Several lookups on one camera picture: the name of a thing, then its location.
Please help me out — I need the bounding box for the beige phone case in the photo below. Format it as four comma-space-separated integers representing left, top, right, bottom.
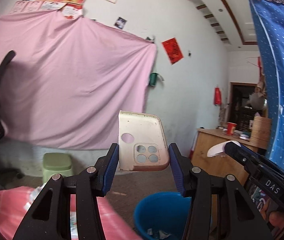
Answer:
118, 111, 170, 171

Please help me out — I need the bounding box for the pink checked tablecloth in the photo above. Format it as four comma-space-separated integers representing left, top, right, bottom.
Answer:
0, 186, 143, 240

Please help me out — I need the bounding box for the bamboo steamer basket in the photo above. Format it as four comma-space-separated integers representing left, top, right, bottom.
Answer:
250, 116, 272, 149

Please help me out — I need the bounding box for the green plastic stool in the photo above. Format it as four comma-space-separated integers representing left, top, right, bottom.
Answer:
42, 153, 74, 183

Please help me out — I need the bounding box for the red paper cup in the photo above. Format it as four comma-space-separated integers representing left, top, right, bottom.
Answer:
227, 122, 237, 136

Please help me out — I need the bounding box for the blue plastic bucket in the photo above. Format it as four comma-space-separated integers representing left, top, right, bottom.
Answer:
133, 192, 191, 239

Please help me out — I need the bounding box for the wooden cabinet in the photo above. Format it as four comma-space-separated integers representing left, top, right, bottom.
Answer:
191, 128, 266, 185

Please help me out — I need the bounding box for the red hanging bag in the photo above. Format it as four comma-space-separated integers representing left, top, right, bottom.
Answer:
214, 86, 222, 106

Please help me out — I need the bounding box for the pink hanging bedsheet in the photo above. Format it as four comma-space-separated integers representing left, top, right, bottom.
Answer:
0, 11, 157, 150

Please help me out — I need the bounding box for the blue dotted curtain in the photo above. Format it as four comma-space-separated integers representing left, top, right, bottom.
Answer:
249, 0, 284, 170

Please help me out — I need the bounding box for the green wall hook holder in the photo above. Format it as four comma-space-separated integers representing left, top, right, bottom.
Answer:
149, 72, 164, 87

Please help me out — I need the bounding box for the red paper wall poster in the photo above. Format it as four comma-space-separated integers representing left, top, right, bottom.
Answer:
162, 38, 184, 64

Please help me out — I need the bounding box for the small wall photo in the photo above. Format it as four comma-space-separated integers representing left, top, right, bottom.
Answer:
114, 17, 127, 30

